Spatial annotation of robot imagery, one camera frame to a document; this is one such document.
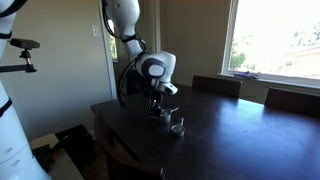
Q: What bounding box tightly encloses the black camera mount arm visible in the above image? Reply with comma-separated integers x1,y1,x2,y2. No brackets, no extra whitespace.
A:
0,49,38,74

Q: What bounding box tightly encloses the black external camera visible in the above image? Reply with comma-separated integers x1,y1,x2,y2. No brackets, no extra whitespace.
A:
9,37,41,50

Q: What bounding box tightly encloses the quarter cup steel measuring cup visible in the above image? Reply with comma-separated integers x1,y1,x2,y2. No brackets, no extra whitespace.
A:
170,117,186,138

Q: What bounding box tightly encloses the small distant window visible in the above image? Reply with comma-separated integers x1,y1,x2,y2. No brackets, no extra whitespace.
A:
109,19,119,63

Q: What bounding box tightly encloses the dark wooden dining chair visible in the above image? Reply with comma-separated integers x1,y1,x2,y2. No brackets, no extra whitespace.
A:
264,87,320,118
93,111,167,180

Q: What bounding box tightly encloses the white light switch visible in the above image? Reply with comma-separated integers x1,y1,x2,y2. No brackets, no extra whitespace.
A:
91,23,101,39

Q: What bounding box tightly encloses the black case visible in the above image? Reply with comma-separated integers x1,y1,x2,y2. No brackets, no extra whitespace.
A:
54,124,96,170

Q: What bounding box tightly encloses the beige box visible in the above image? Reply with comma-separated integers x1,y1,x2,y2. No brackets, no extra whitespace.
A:
29,133,60,150

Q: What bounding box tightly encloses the white door frame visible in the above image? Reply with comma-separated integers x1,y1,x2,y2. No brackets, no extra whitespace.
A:
98,0,118,100

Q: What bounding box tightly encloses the dark wooden chair back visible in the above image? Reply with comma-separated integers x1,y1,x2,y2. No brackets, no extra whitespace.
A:
191,74,243,99

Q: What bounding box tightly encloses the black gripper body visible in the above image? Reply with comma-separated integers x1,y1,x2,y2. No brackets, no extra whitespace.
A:
148,88,165,106

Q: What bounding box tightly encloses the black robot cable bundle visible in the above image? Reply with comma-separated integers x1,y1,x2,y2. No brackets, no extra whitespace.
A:
101,0,158,121

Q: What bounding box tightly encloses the purple object on sill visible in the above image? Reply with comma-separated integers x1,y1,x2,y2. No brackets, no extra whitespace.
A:
234,70,259,80

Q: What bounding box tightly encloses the white framed window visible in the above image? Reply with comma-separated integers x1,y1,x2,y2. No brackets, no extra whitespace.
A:
220,0,320,88

